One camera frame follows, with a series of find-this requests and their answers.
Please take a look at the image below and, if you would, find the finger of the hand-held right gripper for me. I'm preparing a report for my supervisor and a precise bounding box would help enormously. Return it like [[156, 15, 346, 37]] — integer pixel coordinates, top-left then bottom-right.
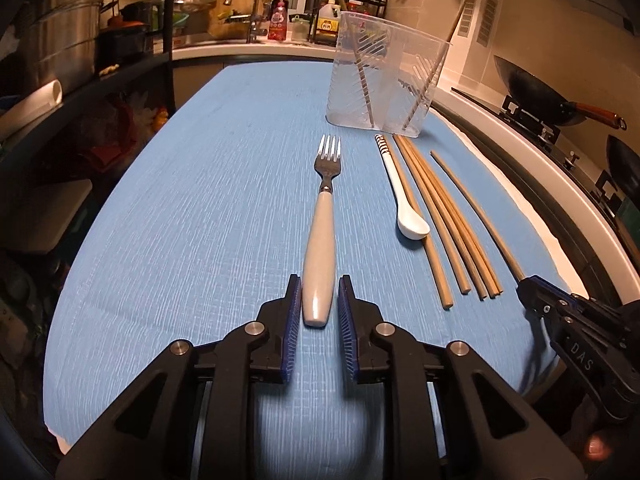
[[549, 282, 640, 357], [516, 275, 577, 343]]

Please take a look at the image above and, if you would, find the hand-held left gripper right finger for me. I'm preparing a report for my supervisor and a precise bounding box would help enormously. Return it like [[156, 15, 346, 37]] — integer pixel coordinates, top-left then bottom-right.
[[338, 275, 586, 480]]

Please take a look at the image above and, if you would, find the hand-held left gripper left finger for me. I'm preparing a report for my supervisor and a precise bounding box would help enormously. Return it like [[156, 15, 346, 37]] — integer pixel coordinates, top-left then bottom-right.
[[55, 274, 303, 480]]

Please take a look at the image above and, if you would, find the white-handled metal fork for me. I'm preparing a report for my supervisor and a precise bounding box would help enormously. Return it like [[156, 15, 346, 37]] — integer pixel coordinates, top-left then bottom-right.
[[301, 134, 343, 330]]

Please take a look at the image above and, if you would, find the white spoon with striped handle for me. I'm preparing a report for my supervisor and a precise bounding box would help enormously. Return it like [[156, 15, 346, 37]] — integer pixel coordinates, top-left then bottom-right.
[[374, 133, 431, 240]]

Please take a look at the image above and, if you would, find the clear plastic utensil holder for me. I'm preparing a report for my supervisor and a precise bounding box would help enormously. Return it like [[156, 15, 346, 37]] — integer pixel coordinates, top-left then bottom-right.
[[325, 10, 453, 139]]

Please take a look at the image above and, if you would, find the person's right hand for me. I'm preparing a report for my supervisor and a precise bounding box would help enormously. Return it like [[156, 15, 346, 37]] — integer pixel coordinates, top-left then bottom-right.
[[582, 430, 613, 466]]

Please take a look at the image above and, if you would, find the blue tablecloth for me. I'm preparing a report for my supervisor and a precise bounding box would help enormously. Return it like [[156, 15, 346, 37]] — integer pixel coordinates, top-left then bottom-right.
[[42, 60, 591, 480]]

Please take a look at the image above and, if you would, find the gas stove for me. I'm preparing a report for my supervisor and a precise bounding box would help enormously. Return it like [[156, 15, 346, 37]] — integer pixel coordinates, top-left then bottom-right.
[[450, 85, 640, 241]]

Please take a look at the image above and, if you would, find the red bag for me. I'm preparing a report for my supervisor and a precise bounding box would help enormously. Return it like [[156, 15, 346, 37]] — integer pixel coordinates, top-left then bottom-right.
[[82, 100, 137, 174]]

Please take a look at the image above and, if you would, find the white board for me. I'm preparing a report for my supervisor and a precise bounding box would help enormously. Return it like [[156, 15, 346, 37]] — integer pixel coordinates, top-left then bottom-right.
[[0, 177, 94, 257]]

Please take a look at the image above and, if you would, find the black shelf rack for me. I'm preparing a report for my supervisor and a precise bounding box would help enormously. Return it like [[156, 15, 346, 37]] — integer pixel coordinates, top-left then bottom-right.
[[0, 0, 177, 281]]

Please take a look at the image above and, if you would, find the red bottle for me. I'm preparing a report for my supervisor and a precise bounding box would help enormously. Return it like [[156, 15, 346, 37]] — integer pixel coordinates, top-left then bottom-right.
[[268, 0, 290, 41]]

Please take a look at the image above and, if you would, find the jug with yellow label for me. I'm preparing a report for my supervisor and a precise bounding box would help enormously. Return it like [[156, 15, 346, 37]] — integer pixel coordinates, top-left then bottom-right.
[[316, 2, 342, 34]]

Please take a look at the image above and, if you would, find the yellow bag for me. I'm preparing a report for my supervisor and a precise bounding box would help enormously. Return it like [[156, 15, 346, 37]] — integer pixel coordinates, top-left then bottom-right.
[[206, 0, 252, 39]]

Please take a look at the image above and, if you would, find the chrome faucet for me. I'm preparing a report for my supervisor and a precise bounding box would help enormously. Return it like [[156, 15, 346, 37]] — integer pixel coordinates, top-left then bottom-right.
[[224, 0, 268, 44]]

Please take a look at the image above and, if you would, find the black spice rack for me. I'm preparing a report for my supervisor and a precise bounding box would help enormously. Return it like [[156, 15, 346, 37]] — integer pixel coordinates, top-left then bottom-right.
[[309, 0, 389, 46]]

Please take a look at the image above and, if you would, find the black pot with red lid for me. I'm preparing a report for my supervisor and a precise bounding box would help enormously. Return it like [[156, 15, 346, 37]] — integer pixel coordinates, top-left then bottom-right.
[[99, 17, 152, 62]]

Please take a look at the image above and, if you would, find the white paper roll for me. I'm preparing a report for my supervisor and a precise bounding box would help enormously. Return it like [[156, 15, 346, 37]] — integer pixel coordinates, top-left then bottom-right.
[[0, 79, 64, 137]]

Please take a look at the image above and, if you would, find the large steel pot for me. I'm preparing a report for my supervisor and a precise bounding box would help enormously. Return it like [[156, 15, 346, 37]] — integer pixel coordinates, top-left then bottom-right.
[[22, 0, 107, 97]]

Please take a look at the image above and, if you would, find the black wok with wooden handle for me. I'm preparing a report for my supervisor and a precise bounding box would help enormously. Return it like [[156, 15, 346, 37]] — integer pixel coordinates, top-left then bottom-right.
[[494, 55, 628, 132]]

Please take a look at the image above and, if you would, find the wall vent grille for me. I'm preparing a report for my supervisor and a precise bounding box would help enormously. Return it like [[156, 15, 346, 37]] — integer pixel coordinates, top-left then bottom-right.
[[459, 0, 479, 39], [477, 0, 500, 46]]

